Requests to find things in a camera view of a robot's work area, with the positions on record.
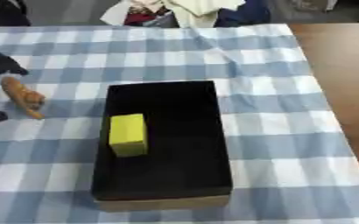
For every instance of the yellow rectangular block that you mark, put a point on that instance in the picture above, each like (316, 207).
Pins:
(128, 132)

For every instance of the cardboard box with black inside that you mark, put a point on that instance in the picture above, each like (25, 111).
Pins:
(172, 175)

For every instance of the dark blue cloth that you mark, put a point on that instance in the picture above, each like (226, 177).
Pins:
(244, 13)

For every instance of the white cloth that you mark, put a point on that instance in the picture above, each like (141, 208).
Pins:
(198, 10)

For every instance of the brown toy bread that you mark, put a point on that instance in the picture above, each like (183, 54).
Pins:
(23, 96)

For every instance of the red cloth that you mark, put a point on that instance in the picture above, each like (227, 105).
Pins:
(141, 14)

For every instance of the dark bag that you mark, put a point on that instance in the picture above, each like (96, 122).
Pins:
(4, 13)

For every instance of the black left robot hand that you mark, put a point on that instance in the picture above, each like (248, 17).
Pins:
(1, 65)

